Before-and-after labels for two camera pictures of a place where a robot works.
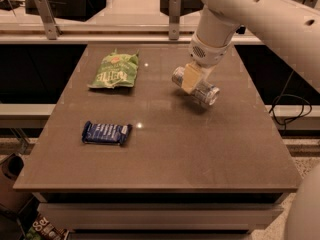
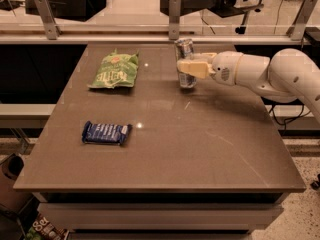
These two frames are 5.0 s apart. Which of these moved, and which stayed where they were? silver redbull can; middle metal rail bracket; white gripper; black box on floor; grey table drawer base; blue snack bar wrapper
Moved: white gripper; silver redbull can
Stayed: grey table drawer base; blue snack bar wrapper; black box on floor; middle metal rail bracket
